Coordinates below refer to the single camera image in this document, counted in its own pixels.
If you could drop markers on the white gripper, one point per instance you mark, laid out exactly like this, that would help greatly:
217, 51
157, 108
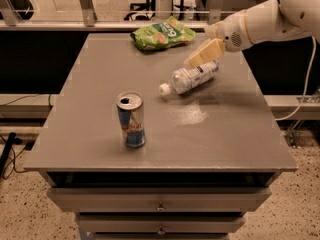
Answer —
232, 34

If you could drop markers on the clear blue-label plastic bottle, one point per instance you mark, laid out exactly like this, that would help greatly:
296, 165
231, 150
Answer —
184, 80

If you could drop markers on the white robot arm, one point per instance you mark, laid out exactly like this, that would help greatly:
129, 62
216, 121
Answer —
270, 21

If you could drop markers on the green chip bag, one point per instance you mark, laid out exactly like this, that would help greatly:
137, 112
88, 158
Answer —
164, 35

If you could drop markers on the black office chair base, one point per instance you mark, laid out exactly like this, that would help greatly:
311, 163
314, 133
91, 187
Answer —
143, 11

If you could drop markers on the Red Bull energy drink can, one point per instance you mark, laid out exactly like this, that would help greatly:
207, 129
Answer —
130, 107

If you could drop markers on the grey drawer cabinet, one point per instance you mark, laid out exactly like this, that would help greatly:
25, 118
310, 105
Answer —
222, 135

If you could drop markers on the upper grey drawer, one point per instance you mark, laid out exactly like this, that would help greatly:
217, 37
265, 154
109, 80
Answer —
98, 200

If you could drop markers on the grey drawer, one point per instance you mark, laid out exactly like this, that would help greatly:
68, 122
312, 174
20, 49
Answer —
180, 223
98, 200

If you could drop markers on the lower grey drawer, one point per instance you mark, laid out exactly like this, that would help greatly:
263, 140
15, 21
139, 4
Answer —
180, 223

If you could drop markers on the metal railing frame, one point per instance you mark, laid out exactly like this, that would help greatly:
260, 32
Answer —
103, 15

